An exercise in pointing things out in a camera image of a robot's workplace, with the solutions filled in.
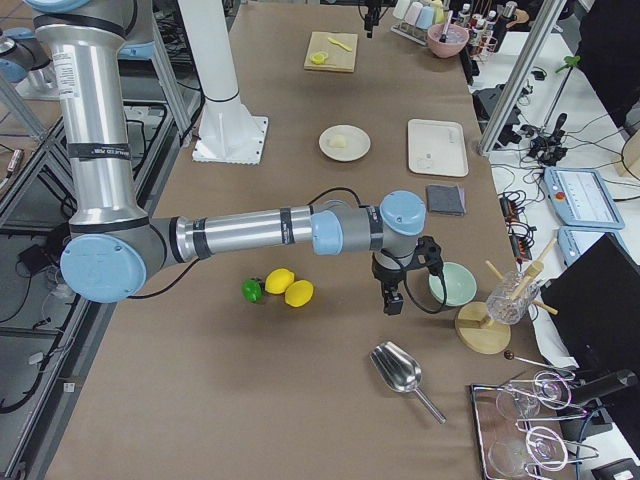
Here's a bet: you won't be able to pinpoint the wooden cup stand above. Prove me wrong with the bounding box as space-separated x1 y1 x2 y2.
455 238 558 354

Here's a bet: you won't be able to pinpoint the yellow lemon far from lime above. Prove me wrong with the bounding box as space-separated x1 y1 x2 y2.
284 280 315 308

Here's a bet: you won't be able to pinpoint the pink ice bowl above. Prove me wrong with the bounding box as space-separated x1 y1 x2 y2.
427 24 469 58

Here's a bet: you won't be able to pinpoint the metal scoop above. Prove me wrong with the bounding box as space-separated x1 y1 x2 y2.
370 341 447 424

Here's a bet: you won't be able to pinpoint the wine glass rack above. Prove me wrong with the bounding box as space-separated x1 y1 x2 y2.
469 367 611 479

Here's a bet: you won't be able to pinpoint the yellow plastic knife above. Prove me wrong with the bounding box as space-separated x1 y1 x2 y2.
327 37 353 52

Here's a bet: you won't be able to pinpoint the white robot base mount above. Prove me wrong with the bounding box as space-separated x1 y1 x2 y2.
179 1 268 165

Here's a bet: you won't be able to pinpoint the bamboo cutting board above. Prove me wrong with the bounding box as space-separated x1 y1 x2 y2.
304 31 358 73

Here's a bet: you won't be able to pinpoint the green lime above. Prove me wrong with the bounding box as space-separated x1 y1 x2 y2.
241 278 264 303

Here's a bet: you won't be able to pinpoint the yellow lemon near lime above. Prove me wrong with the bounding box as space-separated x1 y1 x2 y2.
265 268 295 295

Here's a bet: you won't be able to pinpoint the aluminium frame post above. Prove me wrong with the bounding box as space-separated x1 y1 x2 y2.
478 0 565 157

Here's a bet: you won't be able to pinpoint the cream rabbit tray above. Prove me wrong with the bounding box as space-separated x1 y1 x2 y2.
407 119 469 178

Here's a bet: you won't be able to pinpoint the cream round plate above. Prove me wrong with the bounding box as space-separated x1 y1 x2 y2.
318 125 371 162

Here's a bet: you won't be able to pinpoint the teach pendant upper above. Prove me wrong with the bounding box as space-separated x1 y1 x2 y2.
543 167 625 230

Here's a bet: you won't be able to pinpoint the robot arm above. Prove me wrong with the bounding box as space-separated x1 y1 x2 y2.
31 1 444 315

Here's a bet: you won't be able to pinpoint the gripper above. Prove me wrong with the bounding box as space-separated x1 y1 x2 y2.
372 236 444 315

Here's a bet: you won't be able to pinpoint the lemon slices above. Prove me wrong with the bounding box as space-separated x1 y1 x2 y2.
309 51 329 66

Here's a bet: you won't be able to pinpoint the teach pendant lower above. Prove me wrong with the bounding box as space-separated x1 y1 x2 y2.
557 226 625 267

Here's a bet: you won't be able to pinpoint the black handled tool in bowl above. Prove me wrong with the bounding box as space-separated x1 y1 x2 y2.
439 10 454 43

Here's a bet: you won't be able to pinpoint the teach pendant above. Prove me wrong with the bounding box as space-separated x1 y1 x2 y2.
557 226 625 267
543 167 625 230

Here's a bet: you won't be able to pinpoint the mint green bowl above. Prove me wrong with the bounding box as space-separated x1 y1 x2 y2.
428 262 477 307

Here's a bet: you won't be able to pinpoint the grey folded cloth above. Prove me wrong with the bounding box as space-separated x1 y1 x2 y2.
426 184 466 216

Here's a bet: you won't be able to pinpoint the black monitor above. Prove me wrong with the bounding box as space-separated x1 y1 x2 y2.
542 233 639 373

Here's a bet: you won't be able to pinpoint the glass cup on stand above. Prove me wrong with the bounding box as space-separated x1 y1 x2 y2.
486 271 540 325

